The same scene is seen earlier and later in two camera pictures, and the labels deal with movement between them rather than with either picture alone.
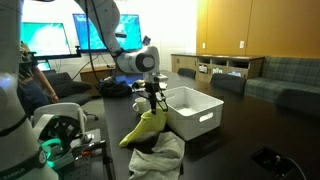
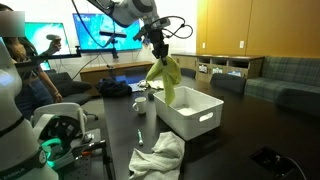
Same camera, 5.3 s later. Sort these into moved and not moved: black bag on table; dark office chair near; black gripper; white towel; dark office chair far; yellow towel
Moved: yellow towel; black gripper
Not moved: dark office chair far; dark office chair near; white towel; black bag on table
